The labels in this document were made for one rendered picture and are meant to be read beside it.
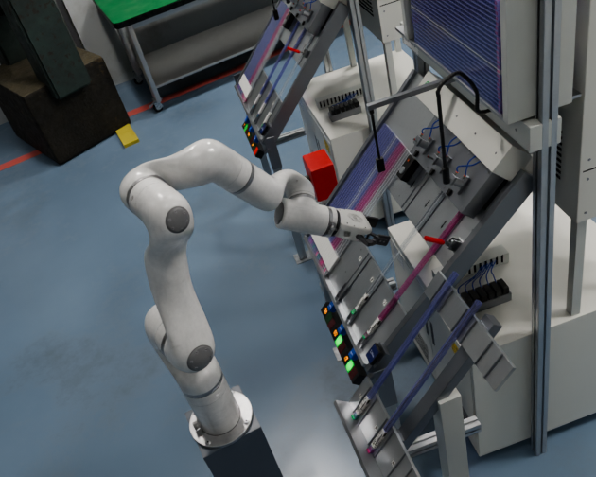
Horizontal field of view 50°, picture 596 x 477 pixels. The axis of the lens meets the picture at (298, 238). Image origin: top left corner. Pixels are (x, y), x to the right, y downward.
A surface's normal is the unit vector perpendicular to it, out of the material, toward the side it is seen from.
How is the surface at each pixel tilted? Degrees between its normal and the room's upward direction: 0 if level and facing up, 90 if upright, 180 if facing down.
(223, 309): 0
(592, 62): 90
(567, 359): 90
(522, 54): 90
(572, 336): 90
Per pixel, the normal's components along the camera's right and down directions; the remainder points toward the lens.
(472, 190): -0.83, -0.29
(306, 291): -0.21, -0.75
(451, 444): 0.29, 0.55
